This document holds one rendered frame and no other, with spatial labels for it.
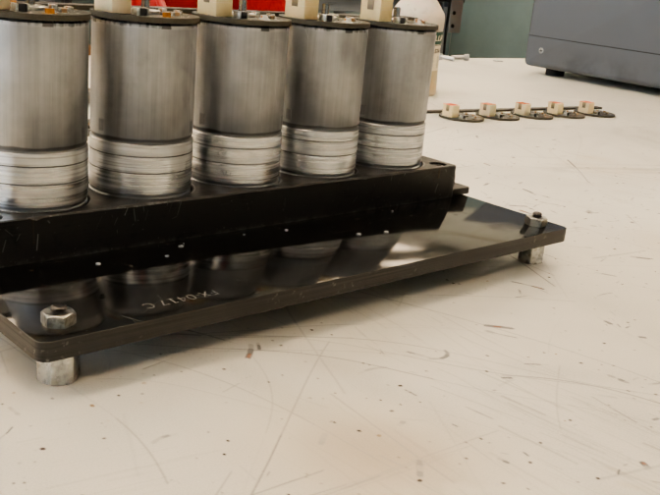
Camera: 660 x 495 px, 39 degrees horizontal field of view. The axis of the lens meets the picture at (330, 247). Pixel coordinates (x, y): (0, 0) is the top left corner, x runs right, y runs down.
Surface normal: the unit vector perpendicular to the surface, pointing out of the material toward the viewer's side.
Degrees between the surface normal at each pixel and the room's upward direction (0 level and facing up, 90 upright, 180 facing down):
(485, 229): 0
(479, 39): 90
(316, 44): 90
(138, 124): 90
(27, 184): 90
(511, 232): 0
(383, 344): 0
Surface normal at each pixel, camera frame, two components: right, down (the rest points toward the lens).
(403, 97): 0.26, 0.31
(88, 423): 0.09, -0.95
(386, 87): -0.09, 0.29
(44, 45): 0.49, 0.30
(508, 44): -0.78, 0.12
